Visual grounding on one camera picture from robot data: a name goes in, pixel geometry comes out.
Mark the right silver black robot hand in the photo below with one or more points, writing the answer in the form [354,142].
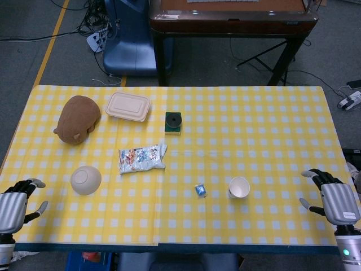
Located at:
[338,203]

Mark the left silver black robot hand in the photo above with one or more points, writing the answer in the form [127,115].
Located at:
[11,206]

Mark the white paper cup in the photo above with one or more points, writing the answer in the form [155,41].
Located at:
[239,187]

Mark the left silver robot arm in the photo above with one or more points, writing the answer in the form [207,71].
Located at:
[5,251]

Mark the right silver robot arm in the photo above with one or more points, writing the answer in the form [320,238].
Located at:
[349,248]

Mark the beige upturned bowl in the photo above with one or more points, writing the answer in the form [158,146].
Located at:
[86,180]

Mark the blue plastic crate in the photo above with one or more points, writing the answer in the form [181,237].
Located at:
[74,262]

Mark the white power strip with plugs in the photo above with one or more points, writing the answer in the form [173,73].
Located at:
[349,102]

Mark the yellow white checkered tablecloth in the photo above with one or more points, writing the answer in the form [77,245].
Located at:
[253,135]

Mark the brown capybara plush toy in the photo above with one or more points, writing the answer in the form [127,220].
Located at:
[79,118]

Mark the black phone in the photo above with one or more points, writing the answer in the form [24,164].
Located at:
[354,84]

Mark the silver printed snack bag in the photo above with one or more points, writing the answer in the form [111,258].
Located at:
[141,158]

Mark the small blue wrapped packet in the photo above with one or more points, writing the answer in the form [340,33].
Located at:
[200,190]

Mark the beige lidded food container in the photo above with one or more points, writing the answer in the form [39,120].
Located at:
[128,106]

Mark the green yellow sponge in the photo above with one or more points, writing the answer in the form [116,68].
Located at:
[172,131]

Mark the black round disc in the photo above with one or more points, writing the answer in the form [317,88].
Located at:
[173,120]

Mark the blue machine base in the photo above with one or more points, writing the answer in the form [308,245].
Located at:
[129,50]

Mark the dark wooden mahjong table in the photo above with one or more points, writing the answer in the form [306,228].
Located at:
[234,25]

